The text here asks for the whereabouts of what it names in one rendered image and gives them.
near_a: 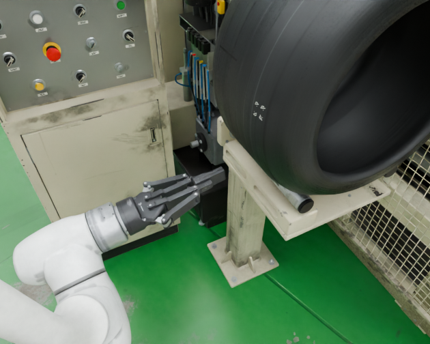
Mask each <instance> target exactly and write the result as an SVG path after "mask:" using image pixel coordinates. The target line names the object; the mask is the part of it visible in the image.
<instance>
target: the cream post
mask: <svg viewBox="0 0 430 344"><path fill-rule="evenodd" d="M265 219H266V215H265V214H264V212H263V211H262V210H261V208H260V207H259V206H258V205H257V203H256V202H255V200H254V199H253V198H252V197H251V195H250V194H249V193H248V191H247V190H246V189H245V187H244V186H243V185H242V183H241V182H240V181H239V179H238V178H237V177H236V176H235V174H234V173H233V171H232V170H231V169H230V168H229V180H228V199H227V236H226V251H227V252H229V251H231V252H232V253H231V259H232V261H233V262H234V264H235V266H236V267H237V268H240V267H242V266H244V265H246V264H248V259H249V257H252V259H253V261H254V260H256V259H258V258H259V254H260V250H261V241H262V236H263V228H264V223H265Z"/></svg>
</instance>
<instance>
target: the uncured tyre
mask: <svg viewBox="0 0 430 344"><path fill-rule="evenodd" d="M220 45H221V46H222V47H223V48H224V49H225V50H227V51H228V52H229V53H230V54H231V55H233V56H234V57H235V58H236V59H237V61H235V60H234V59H233V58H232V57H231V56H230V55H228V54H227V53H226V52H225V51H224V50H223V49H222V48H221V47H220ZM212 80H213V88H214V95H215V99H216V103H217V105H218V109H219V111H220V114H221V117H222V119H223V121H224V123H225V125H226V127H227V128H228V129H229V131H230V132H231V133H232V135H233V136H234V137H235V138H236V139H237V140H238V141H239V142H240V144H241V145H242V146H243V147H244V149H245V150H246V151H247V152H248V153H249V154H250V155H251V156H252V158H253V159H254V160H255V161H256V163H257V164H258V165H259V166H260V167H261V168H262V169H263V170H264V172H265V173H266V174H267V175H268V176H269V177H270V178H271V179H272V180H273V181H275V182H276V183H277V184H280V185H281V186H283V187H285V188H286V189H288V190H290V191H292V192H295V193H298V194H302V195H336V194H341V193H344V192H349V191H352V190H355V189H357V188H360V187H363V186H365V185H367V184H369V183H371V182H373V181H375V180H377V179H378V178H380V177H381V176H383V175H385V174H387V173H388V172H389V171H391V170H393V169H394V168H395V167H397V166H398V165H400V164H401V163H402V162H403V161H405V160H406V159H407V158H409V157H410V156H411V155H412V154H413V153H414V152H415V151H417V150H418V149H419V148H420V147H421V146H422V145H423V144H424V143H426V142H427V141H428V140H429V139H430V0H231V2H230V4H229V6H228V8H227V11H226V13H225V15H224V18H223V21H222V23H221V26H220V29H219V32H218V37H217V40H216V45H215V49H214V58H213V66H212ZM255 97H256V98H257V99H258V100H260V101H262V102H263V103H265V104H266V105H267V109H266V114H265V118H264V123H263V124H262V123H261V122H259V121H257V120H256V119H255V118H253V117H252V114H253V106H254V102H255Z"/></svg>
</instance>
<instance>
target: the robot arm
mask: <svg viewBox="0 0 430 344"><path fill-rule="evenodd" d="M223 180H226V177H225V170H224V169H223V168H222V167H219V168H217V169H214V170H213V171H210V172H208V173H202V174H200V175H198V176H196V177H192V176H191V175H189V176H187V175H186V174H185V173H184V174H181V175H176V176H173V177H168V178H164V179H161V180H157V181H154V182H143V186H144V188H143V192H140V193H139V194H138V195H137V196H135V197H127V198H125V199H123V200H121V201H118V202H117V203H115V204H116V206H114V205H113V204H112V203H111V202H108V203H105V204H104V205H101V206H99V207H97V208H94V209H92V210H89V211H88V212H85V213H83V214H79V215H76V216H69V217H66V218H62V219H61V220H58V221H56V222H54V223H51V224H49V225H47V226H45V227H43V228H42V229H40V230H38V231H36V232H35V233H33V234H31V235H30V236H28V237H27V238H25V239H24V240H23V241H22V242H20V243H19V244H18V245H17V246H16V248H15V249H14V252H13V264H14V269H15V272H16V275H17V277H18V278H19V279H20V281H21V282H23V283H24V284H28V285H45V284H47V283H48V285H49V286H50V288H51V289H52V291H53V293H54V295H55V298H56V301H57V306H56V308H55V312H52V311H50V310H48V309H46V308H45V307H43V306H42V305H40V304H38V303H37V302H35V301H34V300H32V299H31V298H29V297H27V296H26V295H25V294H23V293H21V292H19V291H18V290H16V289H15V288H13V287H12V286H10V285H8V284H7V283H5V282H3V281H2V280H1V279H0V338H2V339H5V340H7V341H10V342H12V343H15V344H131V330H130V323H129V320H128V316H127V314H126V310H125V308H124V306H123V303H122V301H121V298H120V297H119V294H118V292H117V290H116V288H115V286H114V284H113V282H112V281H111V279H110V278H109V276H108V274H107V272H106V269H105V267H104V264H103V260H102V255H101V254H102V253H104V252H107V251H109V250H111V249H112V248H115V247H116V246H119V245H120V244H123V243H125V242H127V241H128V235H127V234H130V236H132V235H134V234H136V233H138V232H140V231H142V230H144V229H145V228H146V227H147V226H148V225H155V224H157V223H158V224H159V225H162V226H163V227H164V229H168V228H169V227H170V226H171V224H172V223H173V222H174V221H175V220H177V219H178V218H179V217H180V216H182V215H183V214H185V213H186V212H187V211H188V210H190V209H191V208H193V207H194V206H196V204H198V203H199V202H200V201H201V200H200V194H201V193H202V192H204V191H206V190H209V189H211V188H212V187H213V185H215V184H217V183H219V182H221V181H223ZM165 204H166V205H165ZM164 213H166V214H164Z"/></svg>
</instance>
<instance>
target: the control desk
mask: <svg viewBox="0 0 430 344"><path fill-rule="evenodd" d="M0 123H1V125H2V127H3V129H4V131H5V133H6V135H7V137H8V139H9V141H10V143H11V145H12V147H13V148H14V151H15V152H16V155H17V156H18V159H19V160H20V163H21V164H22V166H23V169H24V170H25V172H26V174H27V176H28V178H29V180H30V182H31V184H32V186H33V188H34V190H35V192H36V194H37V196H38V197H39V199H40V201H41V203H42V205H43V207H44V209H45V211H46V213H47V215H48V217H49V219H50V221H51V222H52V223H54V222H56V221H58V220H61V219H62V218H66V217H69V216H76V215H79V214H83V213H85V212H88V211H89V210H92V209H94V208H97V207H99V206H101V205H104V204H105V203H108V202H111V203H112V204H113V205H114V206H116V204H115V203H117V202H118V201H121V200H123V199H125V198H127V197H135V196H137V195H138V194H139V193H140V192H143V188H144V186H143V182H154V181H157V180H161V179H164V178H168V177H173V176H175V167H174V160H173V148H172V141H171V129H170V122H169V110H168V104H167V91H166V85H165V75H164V64H163V57H162V44H161V38H160V25H159V19H158V7H157V0H0ZM179 223H180V217H179V218H178V219H177V220H175V221H174V222H173V223H172V224H171V226H170V227H169V228H168V229H164V227H163V226H162V225H159V224H158V223H157V224H155V225H148V226H147V227H146V228H145V229H144V230H142V231H140V232H138V233H136V234H134V235H132V236H130V234H127V235H128V241H127V242H125V243H123V244H120V245H119V246H116V247H115V248H112V249H111V250H109V251H107V252H104V253H102V254H101V255H102V260H103V261H106V260H107V259H110V258H113V257H116V256H118V255H121V254H123V253H126V252H128V251H130V250H133V249H136V248H138V247H141V246H144V245H146V244H149V243H151V242H154V241H156V240H159V239H161V238H164V237H167V236H168V235H171V234H174V233H177V232H178V225H177V224H179Z"/></svg>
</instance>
